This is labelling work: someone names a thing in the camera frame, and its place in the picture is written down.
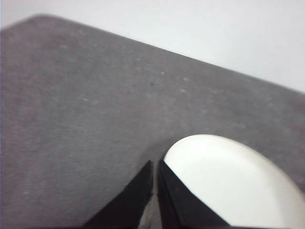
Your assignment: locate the white round plate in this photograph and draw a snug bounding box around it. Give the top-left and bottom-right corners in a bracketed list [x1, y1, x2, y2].
[163, 134, 305, 229]

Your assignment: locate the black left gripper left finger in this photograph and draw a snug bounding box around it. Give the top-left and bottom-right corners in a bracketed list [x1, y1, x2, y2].
[82, 160, 153, 229]

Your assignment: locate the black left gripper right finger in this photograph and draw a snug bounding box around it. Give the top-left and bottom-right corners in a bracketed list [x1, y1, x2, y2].
[156, 158, 234, 229]

